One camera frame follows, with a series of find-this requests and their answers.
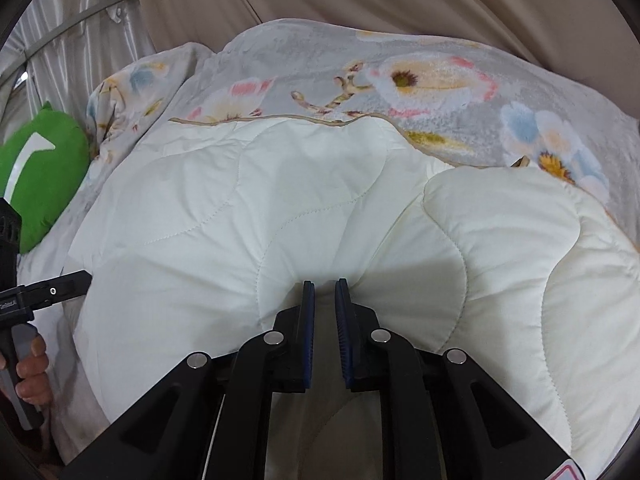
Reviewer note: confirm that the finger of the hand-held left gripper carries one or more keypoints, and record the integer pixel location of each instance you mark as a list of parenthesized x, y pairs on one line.
[(60, 287)]

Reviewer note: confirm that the white quilted jacket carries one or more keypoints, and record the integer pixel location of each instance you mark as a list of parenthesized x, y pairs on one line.
[(200, 260)]

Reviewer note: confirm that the green pillow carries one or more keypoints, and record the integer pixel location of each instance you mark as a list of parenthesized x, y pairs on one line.
[(45, 175)]

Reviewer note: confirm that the grey floral fleece blanket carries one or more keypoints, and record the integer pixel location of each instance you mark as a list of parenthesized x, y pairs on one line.
[(310, 70)]

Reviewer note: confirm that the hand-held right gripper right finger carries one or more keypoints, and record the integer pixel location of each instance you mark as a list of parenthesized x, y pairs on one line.
[(342, 335)]

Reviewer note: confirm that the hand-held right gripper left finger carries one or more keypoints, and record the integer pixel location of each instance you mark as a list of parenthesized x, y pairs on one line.
[(308, 335)]

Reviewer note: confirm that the person's left hand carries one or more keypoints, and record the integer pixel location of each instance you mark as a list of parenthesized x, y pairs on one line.
[(34, 375)]

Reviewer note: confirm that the grey metal rail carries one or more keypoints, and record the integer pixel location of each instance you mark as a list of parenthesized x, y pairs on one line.
[(85, 12)]

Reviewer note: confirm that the silver curtain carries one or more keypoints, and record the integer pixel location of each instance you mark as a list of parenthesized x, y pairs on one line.
[(65, 45)]

